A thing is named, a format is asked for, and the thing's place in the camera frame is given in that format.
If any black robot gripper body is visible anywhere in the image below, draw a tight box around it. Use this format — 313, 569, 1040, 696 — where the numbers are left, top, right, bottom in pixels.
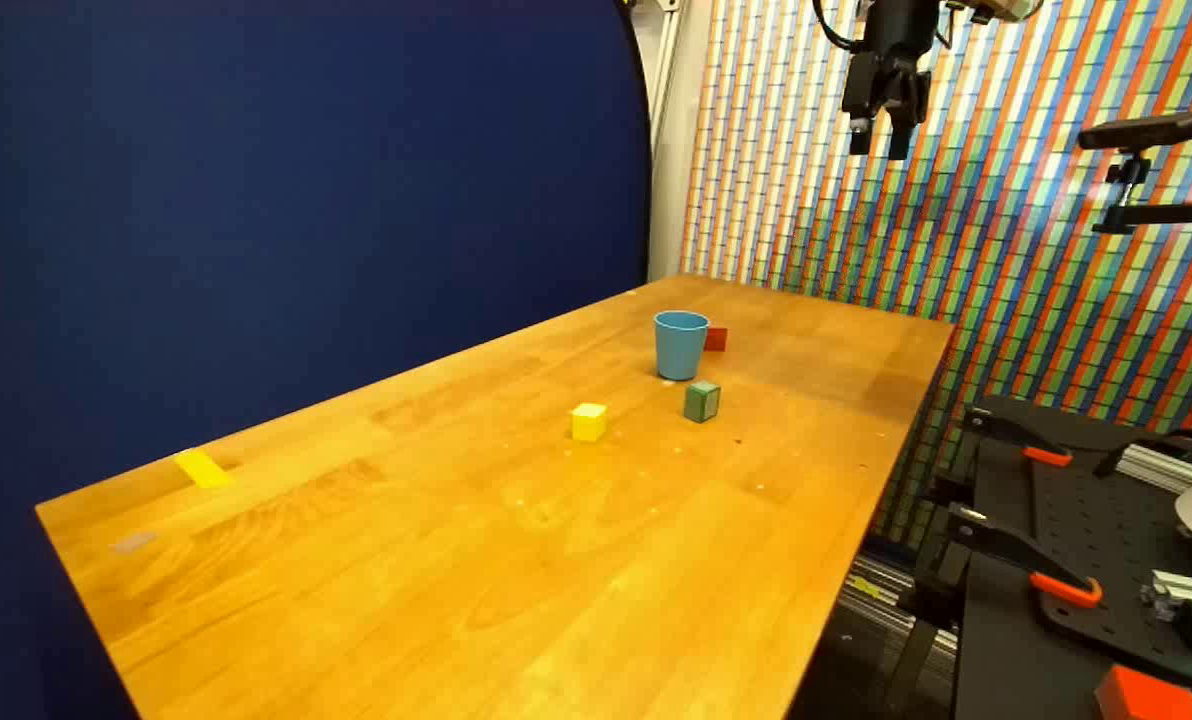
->
843, 0, 940, 124

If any yellow wooden block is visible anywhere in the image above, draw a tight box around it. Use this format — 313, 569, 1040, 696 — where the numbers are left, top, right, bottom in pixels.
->
569, 404, 606, 441

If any red wooden block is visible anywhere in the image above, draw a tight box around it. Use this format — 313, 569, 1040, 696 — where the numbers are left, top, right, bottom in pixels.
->
704, 328, 726, 350

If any blue plastic cup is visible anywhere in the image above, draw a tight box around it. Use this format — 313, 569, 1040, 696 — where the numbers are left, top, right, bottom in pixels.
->
655, 312, 708, 378

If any green wooden block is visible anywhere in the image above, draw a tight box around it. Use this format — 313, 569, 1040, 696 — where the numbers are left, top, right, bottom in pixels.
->
683, 378, 720, 425

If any red box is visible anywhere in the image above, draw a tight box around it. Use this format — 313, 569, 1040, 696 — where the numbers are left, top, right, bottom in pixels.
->
1095, 663, 1192, 720

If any yellow tape strip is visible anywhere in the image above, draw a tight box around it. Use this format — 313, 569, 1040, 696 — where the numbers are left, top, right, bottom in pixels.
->
173, 448, 229, 489

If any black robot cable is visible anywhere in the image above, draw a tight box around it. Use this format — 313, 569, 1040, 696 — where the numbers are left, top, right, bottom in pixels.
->
808, 0, 872, 57

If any black camera on stand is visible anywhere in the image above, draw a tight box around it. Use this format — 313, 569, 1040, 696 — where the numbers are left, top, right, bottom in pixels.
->
1077, 113, 1192, 233

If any orange handled clamp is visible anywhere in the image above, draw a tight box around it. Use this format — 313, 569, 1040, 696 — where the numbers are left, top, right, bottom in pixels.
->
964, 407, 1077, 469
947, 505, 1102, 612

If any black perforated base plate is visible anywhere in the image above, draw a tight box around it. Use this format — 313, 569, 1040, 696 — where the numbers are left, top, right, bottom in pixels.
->
957, 401, 1192, 720

